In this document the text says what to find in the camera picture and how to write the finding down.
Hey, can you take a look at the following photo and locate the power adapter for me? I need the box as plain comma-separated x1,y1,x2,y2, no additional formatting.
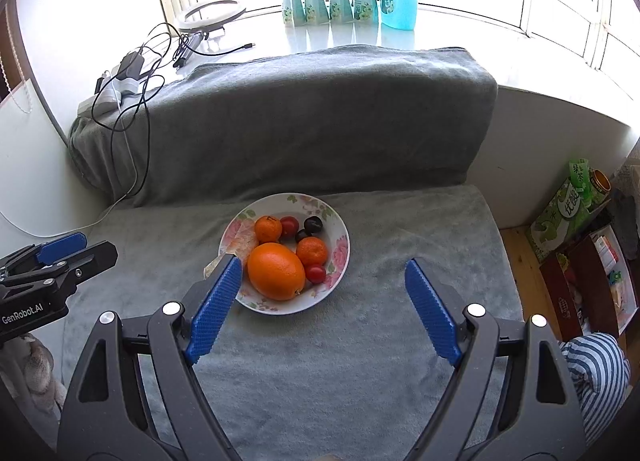
116,50,144,80

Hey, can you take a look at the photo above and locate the green snack package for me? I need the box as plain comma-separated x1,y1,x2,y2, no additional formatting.
526,158,593,263

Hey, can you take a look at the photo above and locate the mandarin with stem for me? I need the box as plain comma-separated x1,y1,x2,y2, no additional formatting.
296,237,329,266

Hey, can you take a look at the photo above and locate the ring light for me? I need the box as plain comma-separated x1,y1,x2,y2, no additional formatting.
176,0,246,34

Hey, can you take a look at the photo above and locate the red box shelf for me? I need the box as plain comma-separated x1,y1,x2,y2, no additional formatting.
540,225,639,341

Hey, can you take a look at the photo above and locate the white gloved hand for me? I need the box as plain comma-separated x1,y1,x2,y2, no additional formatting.
1,333,66,415

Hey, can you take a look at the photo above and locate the peeled pomelo segment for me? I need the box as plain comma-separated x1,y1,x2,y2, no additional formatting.
203,230,258,279

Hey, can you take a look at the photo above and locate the large orange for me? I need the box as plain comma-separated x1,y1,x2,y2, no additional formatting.
246,242,306,302

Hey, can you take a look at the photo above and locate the floral white plate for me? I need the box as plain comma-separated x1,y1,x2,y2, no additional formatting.
218,192,350,316

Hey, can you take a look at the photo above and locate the black cable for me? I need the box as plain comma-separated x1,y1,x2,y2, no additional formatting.
89,21,256,200

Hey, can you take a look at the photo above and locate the dark plum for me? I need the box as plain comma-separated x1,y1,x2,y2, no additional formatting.
295,229,309,243
304,216,323,235

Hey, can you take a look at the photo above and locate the dark grey back cushion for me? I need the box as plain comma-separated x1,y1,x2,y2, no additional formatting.
70,45,498,206

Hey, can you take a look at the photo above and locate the striped sleeve forearm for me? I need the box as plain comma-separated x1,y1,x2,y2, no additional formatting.
559,332,630,447

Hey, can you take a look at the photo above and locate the red cherry tomato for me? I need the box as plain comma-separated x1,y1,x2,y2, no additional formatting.
280,216,299,240
305,264,326,285

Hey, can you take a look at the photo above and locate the small mandarin orange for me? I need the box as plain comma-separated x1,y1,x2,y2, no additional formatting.
254,215,282,243

